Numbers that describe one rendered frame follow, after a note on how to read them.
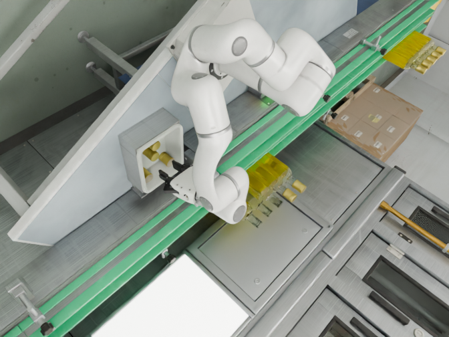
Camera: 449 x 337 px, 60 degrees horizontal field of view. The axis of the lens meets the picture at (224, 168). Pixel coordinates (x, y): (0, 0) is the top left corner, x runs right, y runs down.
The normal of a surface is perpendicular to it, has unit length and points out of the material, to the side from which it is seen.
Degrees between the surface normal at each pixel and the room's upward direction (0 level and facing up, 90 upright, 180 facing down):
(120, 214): 90
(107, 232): 90
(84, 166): 0
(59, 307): 90
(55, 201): 0
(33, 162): 90
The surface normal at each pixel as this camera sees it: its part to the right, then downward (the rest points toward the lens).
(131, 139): 0.06, -0.61
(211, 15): -0.27, -0.28
